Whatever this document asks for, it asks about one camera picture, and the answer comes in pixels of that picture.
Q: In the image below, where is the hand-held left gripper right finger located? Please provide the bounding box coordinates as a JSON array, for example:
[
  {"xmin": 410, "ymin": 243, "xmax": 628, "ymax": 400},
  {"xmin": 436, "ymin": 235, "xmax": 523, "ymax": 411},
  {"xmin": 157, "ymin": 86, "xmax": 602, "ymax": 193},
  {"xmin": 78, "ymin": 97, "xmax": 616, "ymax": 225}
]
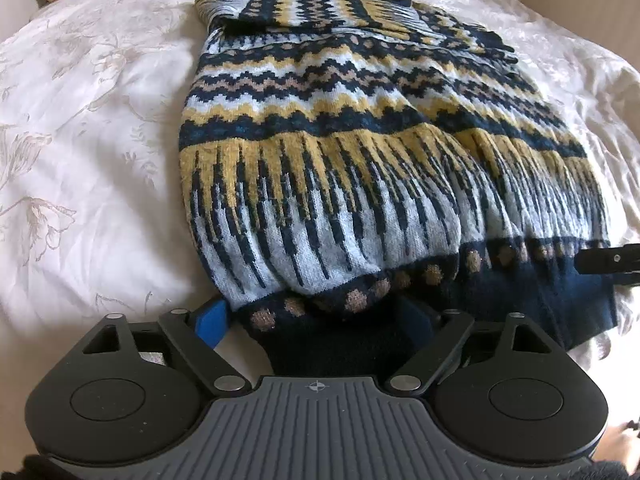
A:
[{"xmin": 389, "ymin": 299, "xmax": 548, "ymax": 395}]

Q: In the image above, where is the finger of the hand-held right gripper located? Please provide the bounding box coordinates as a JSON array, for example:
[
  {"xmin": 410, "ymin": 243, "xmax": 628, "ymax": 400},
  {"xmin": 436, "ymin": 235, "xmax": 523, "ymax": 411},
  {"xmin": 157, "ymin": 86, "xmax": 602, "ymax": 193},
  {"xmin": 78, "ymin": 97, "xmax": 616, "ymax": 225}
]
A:
[{"xmin": 575, "ymin": 244, "xmax": 640, "ymax": 286}]

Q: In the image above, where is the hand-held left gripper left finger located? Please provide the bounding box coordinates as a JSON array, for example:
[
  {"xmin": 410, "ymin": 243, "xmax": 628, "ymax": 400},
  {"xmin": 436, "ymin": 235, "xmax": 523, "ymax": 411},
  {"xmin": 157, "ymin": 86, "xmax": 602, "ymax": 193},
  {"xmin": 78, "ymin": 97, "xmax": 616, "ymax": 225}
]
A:
[{"xmin": 80, "ymin": 299, "xmax": 251, "ymax": 395}]

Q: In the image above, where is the navy yellow patterned knit sweater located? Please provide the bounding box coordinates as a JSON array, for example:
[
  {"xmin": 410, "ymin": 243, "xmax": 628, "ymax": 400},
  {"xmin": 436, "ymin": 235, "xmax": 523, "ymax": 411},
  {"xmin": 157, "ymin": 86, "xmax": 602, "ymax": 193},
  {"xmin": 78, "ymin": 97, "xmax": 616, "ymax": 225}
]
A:
[{"xmin": 177, "ymin": 0, "xmax": 618, "ymax": 381}]

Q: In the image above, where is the white floral bed cover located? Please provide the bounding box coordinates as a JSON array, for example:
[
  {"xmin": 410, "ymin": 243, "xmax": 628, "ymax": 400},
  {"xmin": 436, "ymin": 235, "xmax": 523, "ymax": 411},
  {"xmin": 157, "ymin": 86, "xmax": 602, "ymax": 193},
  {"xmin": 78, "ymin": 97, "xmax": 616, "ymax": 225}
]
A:
[{"xmin": 0, "ymin": 0, "xmax": 640, "ymax": 376}]

